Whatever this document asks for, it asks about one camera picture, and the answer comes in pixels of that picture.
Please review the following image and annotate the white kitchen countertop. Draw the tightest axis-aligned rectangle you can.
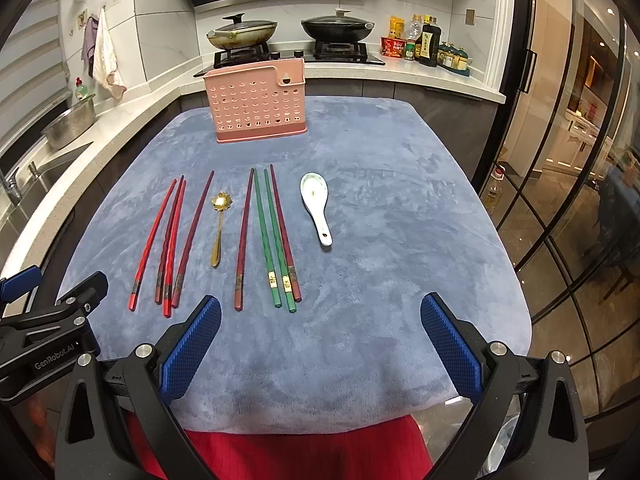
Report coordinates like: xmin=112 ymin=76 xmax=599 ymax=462
xmin=1 ymin=56 xmax=506 ymax=278

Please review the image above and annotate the steel kitchen sink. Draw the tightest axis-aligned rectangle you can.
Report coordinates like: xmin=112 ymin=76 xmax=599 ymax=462
xmin=1 ymin=144 xmax=89 ymax=266

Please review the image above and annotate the oil bottle on floor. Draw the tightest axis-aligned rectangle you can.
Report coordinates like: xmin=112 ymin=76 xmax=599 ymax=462
xmin=483 ymin=165 xmax=504 ymax=214

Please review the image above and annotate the dark soy sauce bottle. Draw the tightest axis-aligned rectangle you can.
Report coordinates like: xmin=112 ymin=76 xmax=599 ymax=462
xmin=416 ymin=15 xmax=442 ymax=67

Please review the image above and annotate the black gas stove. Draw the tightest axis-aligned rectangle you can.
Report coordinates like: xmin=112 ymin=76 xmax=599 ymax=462
xmin=193 ymin=41 xmax=385 ymax=78

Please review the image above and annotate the clear plastic bottle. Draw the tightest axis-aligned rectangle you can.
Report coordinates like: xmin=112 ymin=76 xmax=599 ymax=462
xmin=405 ymin=14 xmax=424 ymax=42

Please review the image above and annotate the beige wok with lid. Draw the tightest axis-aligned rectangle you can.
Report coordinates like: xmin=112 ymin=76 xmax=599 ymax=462
xmin=206 ymin=13 xmax=278 ymax=50

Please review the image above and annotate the green dish soap bottle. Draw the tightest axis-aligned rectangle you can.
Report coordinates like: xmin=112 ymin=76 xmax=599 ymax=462
xmin=75 ymin=77 xmax=90 ymax=101

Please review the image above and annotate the steel colander bowl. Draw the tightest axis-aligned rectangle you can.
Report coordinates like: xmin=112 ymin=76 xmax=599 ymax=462
xmin=43 ymin=94 xmax=96 ymax=150

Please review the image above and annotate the blue-grey table cloth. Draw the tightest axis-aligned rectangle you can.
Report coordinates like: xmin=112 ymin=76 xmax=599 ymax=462
xmin=61 ymin=96 xmax=532 ymax=434

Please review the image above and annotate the white hanging towel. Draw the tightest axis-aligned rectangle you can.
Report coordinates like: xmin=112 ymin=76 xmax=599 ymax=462
xmin=92 ymin=8 xmax=127 ymax=101

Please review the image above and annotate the spice jar rack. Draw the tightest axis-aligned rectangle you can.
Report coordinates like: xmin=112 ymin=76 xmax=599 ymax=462
xmin=437 ymin=42 xmax=470 ymax=77

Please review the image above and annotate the red instant noodle cup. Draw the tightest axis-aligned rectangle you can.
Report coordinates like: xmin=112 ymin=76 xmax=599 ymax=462
xmin=381 ymin=37 xmax=406 ymax=58

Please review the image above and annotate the white ceramic soup spoon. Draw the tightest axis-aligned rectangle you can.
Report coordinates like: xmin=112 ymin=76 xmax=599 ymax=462
xmin=299 ymin=172 xmax=333 ymax=247

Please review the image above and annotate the purple hanging cloth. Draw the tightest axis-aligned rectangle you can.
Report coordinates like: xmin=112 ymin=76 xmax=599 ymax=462
xmin=81 ymin=15 xmax=99 ymax=77

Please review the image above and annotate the green chopstick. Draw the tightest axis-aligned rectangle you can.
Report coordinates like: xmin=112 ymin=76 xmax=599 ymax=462
xmin=254 ymin=171 xmax=282 ymax=308
xmin=264 ymin=169 xmax=297 ymax=313

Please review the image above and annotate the yellow snack packet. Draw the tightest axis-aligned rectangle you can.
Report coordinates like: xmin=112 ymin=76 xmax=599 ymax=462
xmin=388 ymin=15 xmax=405 ymax=39

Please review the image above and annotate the chrome faucet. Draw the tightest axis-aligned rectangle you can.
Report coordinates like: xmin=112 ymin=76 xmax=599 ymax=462
xmin=0 ymin=167 xmax=23 ymax=207

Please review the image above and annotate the pink perforated utensil holder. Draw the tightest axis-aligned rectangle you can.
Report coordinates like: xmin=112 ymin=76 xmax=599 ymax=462
xmin=204 ymin=58 xmax=307 ymax=143

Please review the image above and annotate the bright red chopstick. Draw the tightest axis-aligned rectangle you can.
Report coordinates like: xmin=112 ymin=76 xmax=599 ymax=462
xmin=128 ymin=179 xmax=177 ymax=312
xmin=163 ymin=180 xmax=186 ymax=318

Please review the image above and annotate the dark red chopstick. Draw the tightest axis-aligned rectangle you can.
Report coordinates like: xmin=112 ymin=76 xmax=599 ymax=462
xmin=154 ymin=176 xmax=184 ymax=306
xmin=233 ymin=169 xmax=254 ymax=312
xmin=170 ymin=170 xmax=215 ymax=309
xmin=269 ymin=165 xmax=302 ymax=304

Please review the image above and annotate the small green-cap jar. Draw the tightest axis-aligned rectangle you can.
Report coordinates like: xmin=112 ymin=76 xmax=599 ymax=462
xmin=404 ymin=40 xmax=416 ymax=61

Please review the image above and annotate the red fabric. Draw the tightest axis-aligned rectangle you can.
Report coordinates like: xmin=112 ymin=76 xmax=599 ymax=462
xmin=124 ymin=410 xmax=434 ymax=480

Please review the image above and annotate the gold flower spoon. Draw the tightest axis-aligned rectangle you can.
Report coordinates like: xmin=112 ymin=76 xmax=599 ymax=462
xmin=210 ymin=191 xmax=232 ymax=268

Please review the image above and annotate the black wok with lid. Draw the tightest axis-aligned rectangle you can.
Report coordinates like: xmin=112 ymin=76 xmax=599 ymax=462
xmin=300 ymin=8 xmax=374 ymax=44

